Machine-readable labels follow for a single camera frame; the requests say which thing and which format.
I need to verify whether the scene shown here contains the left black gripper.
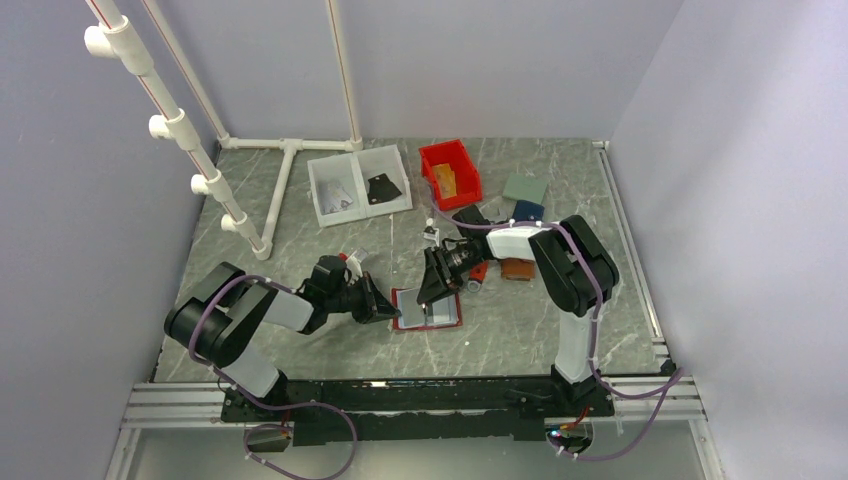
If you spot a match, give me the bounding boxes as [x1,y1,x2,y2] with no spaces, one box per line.
[326,271,401,324]

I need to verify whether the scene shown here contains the white divided tray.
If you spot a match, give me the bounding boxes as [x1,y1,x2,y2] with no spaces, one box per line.
[307,145,413,228]

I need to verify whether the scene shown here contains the white pvc pipe frame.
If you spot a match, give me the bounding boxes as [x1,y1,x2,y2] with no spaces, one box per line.
[84,1,363,261]

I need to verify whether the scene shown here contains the blue card holder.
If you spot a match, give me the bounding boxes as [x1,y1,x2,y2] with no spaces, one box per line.
[511,200,545,222]

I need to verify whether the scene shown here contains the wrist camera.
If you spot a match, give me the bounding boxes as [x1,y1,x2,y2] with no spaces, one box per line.
[339,248,369,277]
[422,223,441,246]

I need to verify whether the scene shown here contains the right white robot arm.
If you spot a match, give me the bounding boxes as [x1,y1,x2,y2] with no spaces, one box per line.
[416,204,620,415]

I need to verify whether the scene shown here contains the red handled adjustable wrench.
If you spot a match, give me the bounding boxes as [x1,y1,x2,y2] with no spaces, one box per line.
[466,205,505,293]

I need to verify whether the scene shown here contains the orange card in bin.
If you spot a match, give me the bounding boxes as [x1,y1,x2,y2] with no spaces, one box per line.
[432,164,457,199]

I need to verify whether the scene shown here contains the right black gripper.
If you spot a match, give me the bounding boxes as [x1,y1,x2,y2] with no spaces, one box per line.
[418,243,485,306]

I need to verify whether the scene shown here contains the red plastic bin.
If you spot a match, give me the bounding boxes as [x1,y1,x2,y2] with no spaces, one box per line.
[419,139,483,211]

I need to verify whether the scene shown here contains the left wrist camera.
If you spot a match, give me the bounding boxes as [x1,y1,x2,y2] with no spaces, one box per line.
[339,248,369,277]

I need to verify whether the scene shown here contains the cards in white tray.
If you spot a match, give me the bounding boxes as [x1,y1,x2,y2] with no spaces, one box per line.
[318,180,355,215]

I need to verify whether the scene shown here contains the red card holder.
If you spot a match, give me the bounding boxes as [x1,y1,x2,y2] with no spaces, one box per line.
[391,288,463,331]

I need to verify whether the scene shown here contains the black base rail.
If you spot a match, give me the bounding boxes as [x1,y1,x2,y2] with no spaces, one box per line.
[221,373,615,446]

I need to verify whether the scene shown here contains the brown card holder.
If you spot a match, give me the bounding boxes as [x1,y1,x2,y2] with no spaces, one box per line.
[500,258,536,281]

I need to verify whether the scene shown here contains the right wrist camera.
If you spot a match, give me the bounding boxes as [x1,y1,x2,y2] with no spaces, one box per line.
[422,223,441,246]

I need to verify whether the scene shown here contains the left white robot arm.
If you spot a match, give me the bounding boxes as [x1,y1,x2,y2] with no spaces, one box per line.
[164,255,399,420]

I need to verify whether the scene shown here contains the green card holder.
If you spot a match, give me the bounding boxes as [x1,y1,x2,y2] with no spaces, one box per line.
[502,173,549,205]

